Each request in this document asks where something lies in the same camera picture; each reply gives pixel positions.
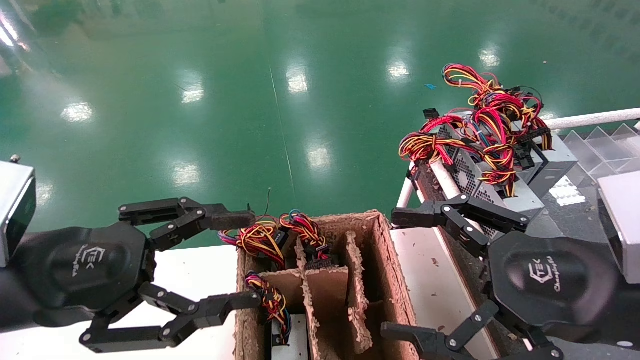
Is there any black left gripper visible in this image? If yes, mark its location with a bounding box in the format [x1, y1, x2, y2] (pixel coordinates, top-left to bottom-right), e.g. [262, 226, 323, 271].
[15, 197, 262, 354]

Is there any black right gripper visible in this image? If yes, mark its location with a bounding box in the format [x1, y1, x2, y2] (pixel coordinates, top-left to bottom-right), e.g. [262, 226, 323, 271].
[381, 194, 623, 360]

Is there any grey power supply with wires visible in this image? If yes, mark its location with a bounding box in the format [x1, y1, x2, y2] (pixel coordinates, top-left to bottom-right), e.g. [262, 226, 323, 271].
[442, 63, 579, 201]
[244, 271, 311, 360]

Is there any brown cardboard box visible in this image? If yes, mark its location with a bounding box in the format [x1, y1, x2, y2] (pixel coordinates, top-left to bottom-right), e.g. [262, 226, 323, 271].
[234, 210, 421, 360]

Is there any long cardboard divider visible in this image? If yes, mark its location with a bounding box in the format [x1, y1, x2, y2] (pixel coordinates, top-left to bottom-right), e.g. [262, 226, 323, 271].
[342, 231, 375, 355]
[295, 237, 323, 360]

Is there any short white pipe leg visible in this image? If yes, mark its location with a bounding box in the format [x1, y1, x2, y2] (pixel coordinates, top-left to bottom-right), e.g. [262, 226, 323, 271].
[396, 176, 416, 211]

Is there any cross cardboard divider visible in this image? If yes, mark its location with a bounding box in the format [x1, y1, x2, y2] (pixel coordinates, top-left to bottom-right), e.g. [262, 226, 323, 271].
[260, 266, 351, 321]

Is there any black conveyor belt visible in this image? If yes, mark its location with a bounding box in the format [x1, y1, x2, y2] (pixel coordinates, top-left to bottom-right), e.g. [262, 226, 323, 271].
[412, 160, 640, 360]

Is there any white horizontal pipe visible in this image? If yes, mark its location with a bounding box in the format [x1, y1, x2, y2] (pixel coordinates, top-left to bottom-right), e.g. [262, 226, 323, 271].
[544, 107, 640, 132]

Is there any power supply yellow-red wire bundle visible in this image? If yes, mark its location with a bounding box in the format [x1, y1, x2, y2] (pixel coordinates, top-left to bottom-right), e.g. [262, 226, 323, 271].
[218, 189, 288, 271]

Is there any power supply red-blue wire bundle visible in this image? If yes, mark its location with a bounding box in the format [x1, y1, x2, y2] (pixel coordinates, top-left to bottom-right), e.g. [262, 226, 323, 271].
[279, 209, 341, 271]

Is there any long white pipe rail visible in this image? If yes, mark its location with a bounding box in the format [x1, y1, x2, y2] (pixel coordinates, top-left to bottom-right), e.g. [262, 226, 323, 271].
[429, 160, 488, 236]

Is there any mesh-sided power supply with wires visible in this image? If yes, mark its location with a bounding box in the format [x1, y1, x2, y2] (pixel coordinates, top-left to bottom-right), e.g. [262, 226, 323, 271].
[398, 114, 546, 241]

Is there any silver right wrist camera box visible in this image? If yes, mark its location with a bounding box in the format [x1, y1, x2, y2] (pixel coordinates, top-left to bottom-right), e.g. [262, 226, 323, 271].
[597, 171, 640, 285]

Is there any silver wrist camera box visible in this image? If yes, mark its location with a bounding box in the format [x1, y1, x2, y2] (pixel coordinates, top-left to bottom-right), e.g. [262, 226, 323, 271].
[0, 161, 37, 268]
[597, 171, 640, 285]

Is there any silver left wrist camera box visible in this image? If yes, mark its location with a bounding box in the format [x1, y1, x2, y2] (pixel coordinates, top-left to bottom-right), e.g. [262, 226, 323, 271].
[0, 161, 37, 268]

